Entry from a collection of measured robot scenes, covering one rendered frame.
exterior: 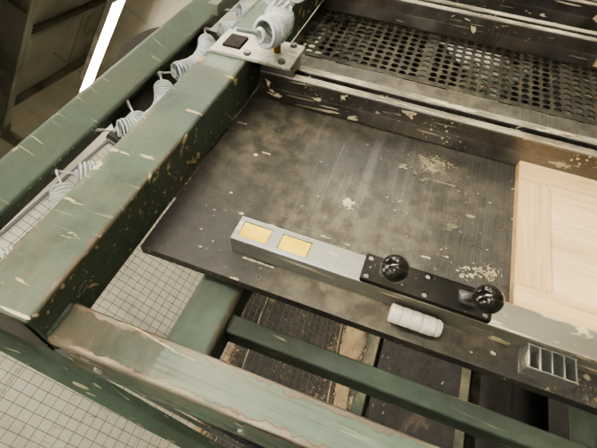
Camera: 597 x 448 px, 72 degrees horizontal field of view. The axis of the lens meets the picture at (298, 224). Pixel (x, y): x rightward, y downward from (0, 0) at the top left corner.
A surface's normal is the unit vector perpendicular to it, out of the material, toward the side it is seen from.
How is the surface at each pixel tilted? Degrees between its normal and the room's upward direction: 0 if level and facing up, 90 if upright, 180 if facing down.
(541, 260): 58
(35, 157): 90
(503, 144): 90
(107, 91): 90
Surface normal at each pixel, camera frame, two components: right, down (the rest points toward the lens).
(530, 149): -0.34, 0.73
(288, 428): 0.05, -0.61
